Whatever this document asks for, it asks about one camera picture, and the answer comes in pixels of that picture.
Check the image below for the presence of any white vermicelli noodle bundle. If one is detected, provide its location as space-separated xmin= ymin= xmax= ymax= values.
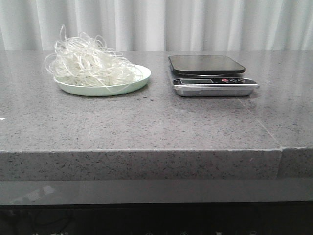
xmin=43 ymin=25 xmax=143 ymax=88

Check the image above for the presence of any pale green round plate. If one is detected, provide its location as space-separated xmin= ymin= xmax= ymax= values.
xmin=54 ymin=65 xmax=152 ymax=96

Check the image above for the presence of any black silver kitchen scale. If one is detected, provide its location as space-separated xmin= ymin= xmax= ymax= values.
xmin=168 ymin=55 xmax=259 ymax=97

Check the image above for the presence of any white pleated curtain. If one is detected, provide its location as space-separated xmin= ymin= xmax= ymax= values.
xmin=0 ymin=0 xmax=313 ymax=51

